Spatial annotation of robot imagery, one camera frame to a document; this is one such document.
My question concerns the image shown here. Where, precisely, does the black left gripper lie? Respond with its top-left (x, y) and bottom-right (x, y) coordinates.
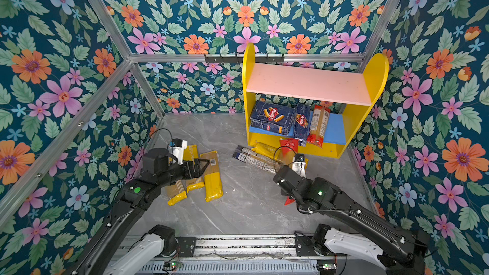
top-left (157, 157), bottom-right (211, 189)

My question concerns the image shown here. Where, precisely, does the blue Barilla spaghetti box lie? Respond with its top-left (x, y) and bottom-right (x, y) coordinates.
top-left (294, 103), bottom-right (311, 146)

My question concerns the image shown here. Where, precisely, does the red spaghetti bag white label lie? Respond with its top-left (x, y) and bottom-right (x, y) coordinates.
top-left (306, 106), bottom-right (331, 148)

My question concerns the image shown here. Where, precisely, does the blue Barilla rigatoni box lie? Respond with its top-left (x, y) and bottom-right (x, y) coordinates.
top-left (250, 101), bottom-right (296, 135)

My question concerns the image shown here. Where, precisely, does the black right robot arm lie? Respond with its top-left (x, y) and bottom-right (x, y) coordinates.
top-left (273, 166), bottom-right (430, 274)

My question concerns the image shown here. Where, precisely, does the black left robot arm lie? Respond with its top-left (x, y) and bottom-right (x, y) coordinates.
top-left (65, 148), bottom-right (211, 274)

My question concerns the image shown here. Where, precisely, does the yellow Pastatime bag near shelf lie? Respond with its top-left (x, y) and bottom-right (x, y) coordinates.
top-left (252, 140), bottom-right (299, 165)

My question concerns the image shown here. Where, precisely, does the yellow pink blue shelf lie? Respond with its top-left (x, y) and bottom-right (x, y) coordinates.
top-left (242, 43), bottom-right (389, 159)

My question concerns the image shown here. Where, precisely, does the yellow Pastatime spaghetti bag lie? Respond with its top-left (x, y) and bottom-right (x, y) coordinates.
top-left (183, 145), bottom-right (205, 192)

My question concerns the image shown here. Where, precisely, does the yellow-ended clear spaghetti bag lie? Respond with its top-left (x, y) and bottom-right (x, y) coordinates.
top-left (199, 150), bottom-right (224, 202)

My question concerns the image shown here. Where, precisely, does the yellow spaghetti bag far left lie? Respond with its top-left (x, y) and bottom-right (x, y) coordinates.
top-left (164, 180), bottom-right (188, 206)

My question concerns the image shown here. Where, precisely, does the blue Ankara spaghetti bag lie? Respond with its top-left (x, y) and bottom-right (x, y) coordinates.
top-left (233, 145), bottom-right (281, 173)

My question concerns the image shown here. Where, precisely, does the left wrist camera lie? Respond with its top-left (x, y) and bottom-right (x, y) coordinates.
top-left (170, 138), bottom-right (188, 165)

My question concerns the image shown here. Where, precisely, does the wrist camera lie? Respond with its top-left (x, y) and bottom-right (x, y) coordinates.
top-left (292, 154), bottom-right (306, 178)
top-left (170, 138), bottom-right (188, 165)

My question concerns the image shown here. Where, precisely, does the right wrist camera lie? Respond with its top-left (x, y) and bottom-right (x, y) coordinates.
top-left (292, 154), bottom-right (306, 178)

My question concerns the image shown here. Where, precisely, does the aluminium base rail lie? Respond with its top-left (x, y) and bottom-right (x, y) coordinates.
top-left (139, 232), bottom-right (385, 274)

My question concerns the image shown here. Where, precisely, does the black wall hook rail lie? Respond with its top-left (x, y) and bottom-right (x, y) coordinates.
top-left (204, 53), bottom-right (285, 64)

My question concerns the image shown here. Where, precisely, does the aluminium frame post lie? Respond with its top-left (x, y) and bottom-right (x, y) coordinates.
top-left (88, 0), bottom-right (164, 119)

